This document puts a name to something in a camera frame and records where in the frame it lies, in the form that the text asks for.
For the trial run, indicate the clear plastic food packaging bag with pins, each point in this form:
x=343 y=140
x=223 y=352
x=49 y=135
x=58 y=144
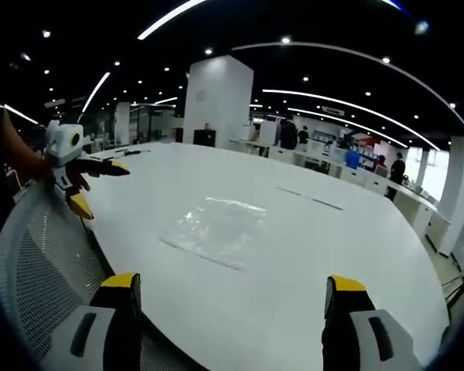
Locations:
x=216 y=232

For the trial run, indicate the grey mesh office chair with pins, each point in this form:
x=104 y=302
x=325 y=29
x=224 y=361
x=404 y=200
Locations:
x=46 y=270

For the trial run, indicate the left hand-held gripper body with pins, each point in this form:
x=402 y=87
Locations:
x=63 y=145

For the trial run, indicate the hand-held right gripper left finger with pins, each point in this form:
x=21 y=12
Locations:
x=108 y=328

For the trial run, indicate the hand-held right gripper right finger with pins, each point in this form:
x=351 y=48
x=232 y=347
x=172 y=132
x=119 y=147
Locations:
x=363 y=328

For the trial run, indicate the white square pillar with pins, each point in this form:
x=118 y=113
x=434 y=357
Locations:
x=122 y=123
x=217 y=101
x=458 y=193

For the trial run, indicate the long white desk row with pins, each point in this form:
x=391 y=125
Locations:
x=371 y=181

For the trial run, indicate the dark tool on table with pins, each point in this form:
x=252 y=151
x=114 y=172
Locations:
x=133 y=152

